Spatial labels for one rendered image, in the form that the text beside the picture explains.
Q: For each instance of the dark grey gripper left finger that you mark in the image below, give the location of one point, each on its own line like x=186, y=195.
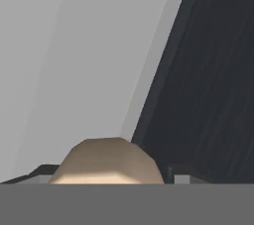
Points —
x=39, y=170

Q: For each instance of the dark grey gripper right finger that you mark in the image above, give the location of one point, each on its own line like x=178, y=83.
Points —
x=170, y=173

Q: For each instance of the black fridge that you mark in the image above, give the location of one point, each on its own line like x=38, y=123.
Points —
x=205, y=70

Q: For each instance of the beige rounded object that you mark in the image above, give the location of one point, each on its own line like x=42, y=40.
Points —
x=107, y=161

